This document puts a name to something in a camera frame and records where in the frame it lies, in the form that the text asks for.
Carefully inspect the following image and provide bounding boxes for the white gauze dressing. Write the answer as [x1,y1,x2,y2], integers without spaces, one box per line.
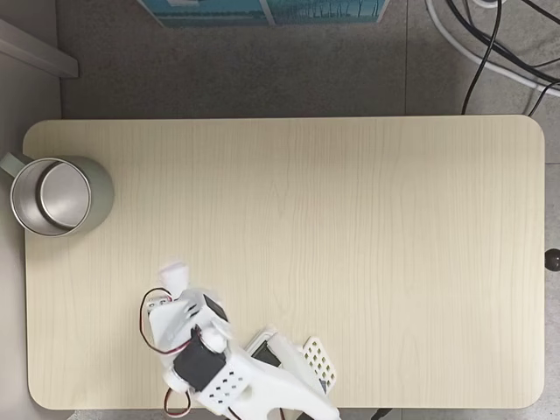
[157,261,193,293]

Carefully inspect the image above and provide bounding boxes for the green steel-lined mug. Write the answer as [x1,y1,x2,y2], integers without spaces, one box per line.
[0,151,116,238]

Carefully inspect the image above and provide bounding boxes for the teal printed box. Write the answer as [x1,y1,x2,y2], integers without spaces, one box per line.
[137,0,390,29]

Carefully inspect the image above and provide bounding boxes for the grey ledge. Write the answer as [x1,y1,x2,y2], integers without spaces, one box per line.
[0,17,81,81]

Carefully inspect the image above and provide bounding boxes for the red black white servo wire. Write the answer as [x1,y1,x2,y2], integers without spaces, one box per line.
[138,288,205,356]
[163,384,194,417]

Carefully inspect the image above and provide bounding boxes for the thick white cable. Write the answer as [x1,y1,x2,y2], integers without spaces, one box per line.
[424,0,560,88]

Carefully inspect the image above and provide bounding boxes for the black cable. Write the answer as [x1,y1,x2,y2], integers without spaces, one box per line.
[444,0,560,83]
[461,0,503,116]

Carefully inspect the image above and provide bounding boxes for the thin white cable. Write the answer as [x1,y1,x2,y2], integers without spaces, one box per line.
[527,81,560,116]

